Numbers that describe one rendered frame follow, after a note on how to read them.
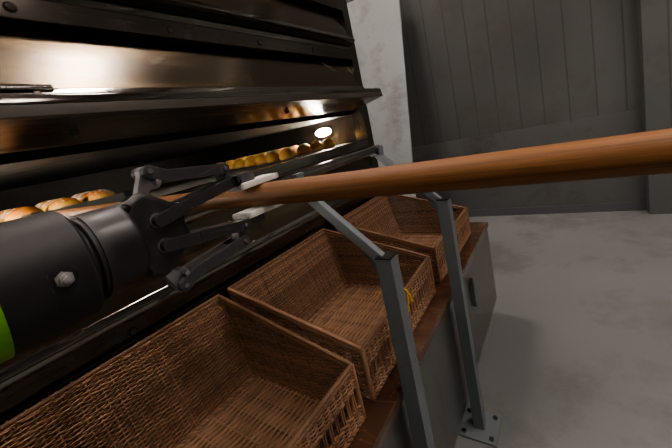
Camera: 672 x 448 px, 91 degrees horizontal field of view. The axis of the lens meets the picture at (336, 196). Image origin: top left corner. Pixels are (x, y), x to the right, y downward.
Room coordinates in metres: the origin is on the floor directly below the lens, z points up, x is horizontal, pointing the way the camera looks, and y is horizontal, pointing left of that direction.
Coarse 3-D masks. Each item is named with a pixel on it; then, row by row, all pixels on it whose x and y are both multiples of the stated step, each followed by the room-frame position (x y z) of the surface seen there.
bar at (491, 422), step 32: (352, 160) 1.07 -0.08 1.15; (384, 160) 1.22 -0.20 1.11; (448, 224) 1.09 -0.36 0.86; (384, 256) 0.72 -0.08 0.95; (448, 256) 1.10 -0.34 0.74; (384, 288) 0.71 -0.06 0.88; (416, 352) 0.73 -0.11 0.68; (416, 384) 0.70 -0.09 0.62; (416, 416) 0.70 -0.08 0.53; (480, 416) 1.09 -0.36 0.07
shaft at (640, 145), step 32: (448, 160) 0.29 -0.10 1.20; (480, 160) 0.27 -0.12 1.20; (512, 160) 0.25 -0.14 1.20; (544, 160) 0.24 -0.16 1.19; (576, 160) 0.23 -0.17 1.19; (608, 160) 0.22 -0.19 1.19; (640, 160) 0.21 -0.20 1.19; (224, 192) 0.46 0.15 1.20; (256, 192) 0.42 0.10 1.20; (288, 192) 0.39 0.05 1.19; (320, 192) 0.36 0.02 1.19; (352, 192) 0.34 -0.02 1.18; (384, 192) 0.32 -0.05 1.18; (416, 192) 0.31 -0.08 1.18
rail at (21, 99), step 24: (0, 96) 0.62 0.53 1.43; (24, 96) 0.64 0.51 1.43; (48, 96) 0.67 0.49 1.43; (72, 96) 0.70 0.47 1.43; (96, 96) 0.74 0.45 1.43; (120, 96) 0.77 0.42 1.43; (144, 96) 0.82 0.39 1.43; (168, 96) 0.86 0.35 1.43; (192, 96) 0.92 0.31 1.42; (216, 96) 0.98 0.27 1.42; (240, 96) 1.05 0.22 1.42
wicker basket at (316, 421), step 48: (240, 336) 0.92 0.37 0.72; (288, 336) 0.78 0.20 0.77; (96, 384) 0.68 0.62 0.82; (144, 384) 0.73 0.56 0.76; (192, 384) 0.79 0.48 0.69; (240, 384) 0.87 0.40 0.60; (288, 384) 0.82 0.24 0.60; (336, 384) 0.62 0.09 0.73; (0, 432) 0.55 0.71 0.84; (48, 432) 0.59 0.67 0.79; (144, 432) 0.68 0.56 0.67; (192, 432) 0.73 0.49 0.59; (240, 432) 0.71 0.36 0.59; (288, 432) 0.68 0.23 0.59; (336, 432) 0.65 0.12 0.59
